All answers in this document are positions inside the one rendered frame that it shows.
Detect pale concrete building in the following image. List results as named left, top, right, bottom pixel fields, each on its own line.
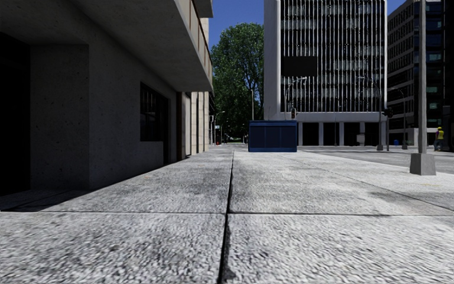
left=0, top=0, right=215, bottom=196

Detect person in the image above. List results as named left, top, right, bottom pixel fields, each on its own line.
left=433, top=127, right=445, bottom=152

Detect trees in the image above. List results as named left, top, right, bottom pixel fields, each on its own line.
left=210, top=22, right=265, bottom=143

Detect blue booth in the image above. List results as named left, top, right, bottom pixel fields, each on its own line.
left=248, top=120, right=298, bottom=153

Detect grey pole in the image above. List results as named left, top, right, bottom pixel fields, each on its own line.
left=409, top=0, right=437, bottom=176

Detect white concrete tower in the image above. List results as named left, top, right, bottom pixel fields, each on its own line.
left=263, top=0, right=388, bottom=147

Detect dark glass building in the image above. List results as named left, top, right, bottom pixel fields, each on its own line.
left=386, top=0, right=454, bottom=150

